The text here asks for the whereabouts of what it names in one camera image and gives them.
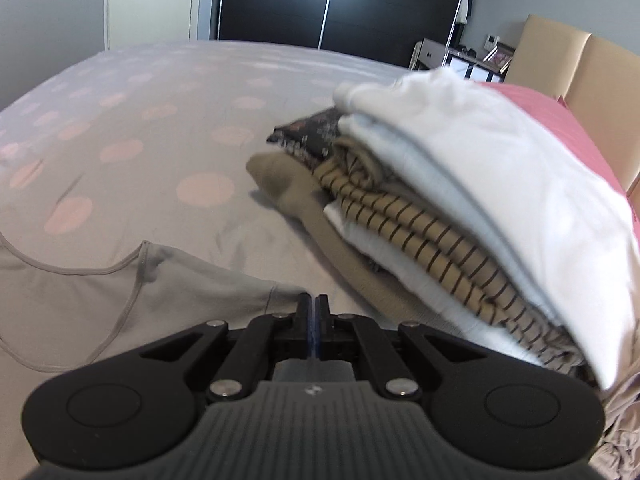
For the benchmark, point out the beige striped folded garment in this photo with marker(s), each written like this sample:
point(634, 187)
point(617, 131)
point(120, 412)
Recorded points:
point(425, 230)

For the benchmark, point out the pink pillow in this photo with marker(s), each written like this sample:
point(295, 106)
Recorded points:
point(575, 125)

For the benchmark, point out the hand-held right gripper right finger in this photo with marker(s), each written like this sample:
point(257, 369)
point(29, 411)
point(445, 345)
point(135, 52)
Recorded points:
point(321, 322)

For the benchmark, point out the khaki folded garment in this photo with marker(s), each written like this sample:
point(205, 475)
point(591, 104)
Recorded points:
point(290, 185)

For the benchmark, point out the dark patterned folded garment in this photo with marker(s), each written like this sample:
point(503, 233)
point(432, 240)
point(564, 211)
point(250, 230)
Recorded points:
point(310, 130)

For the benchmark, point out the grey pink-dotted bed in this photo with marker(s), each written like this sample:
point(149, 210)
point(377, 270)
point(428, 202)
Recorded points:
point(150, 110)

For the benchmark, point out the taupe grey shirt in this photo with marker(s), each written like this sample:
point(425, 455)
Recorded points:
point(200, 285)

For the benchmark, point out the stack of folded clothes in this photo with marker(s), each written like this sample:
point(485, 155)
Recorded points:
point(525, 170)

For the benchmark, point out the white bedside cabinet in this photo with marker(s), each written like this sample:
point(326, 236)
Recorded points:
point(430, 52)

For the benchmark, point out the small white wall device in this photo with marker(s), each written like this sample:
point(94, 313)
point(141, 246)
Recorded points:
point(492, 39)

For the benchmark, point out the photo frame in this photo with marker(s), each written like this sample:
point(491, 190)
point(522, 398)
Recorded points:
point(497, 57)

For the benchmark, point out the beige padded headboard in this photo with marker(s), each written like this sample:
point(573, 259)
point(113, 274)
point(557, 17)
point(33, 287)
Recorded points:
point(600, 75)

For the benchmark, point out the black wardrobe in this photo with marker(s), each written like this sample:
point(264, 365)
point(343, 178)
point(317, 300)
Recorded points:
point(375, 10)

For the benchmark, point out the white hanging cloth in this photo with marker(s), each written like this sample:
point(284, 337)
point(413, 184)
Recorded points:
point(462, 2)

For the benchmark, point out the white door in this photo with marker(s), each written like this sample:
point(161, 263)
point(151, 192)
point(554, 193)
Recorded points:
point(150, 5)

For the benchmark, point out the pale white folded garment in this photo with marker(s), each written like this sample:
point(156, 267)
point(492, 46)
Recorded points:
point(415, 160)

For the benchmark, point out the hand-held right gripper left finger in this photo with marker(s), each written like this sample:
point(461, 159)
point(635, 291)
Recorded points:
point(307, 322)

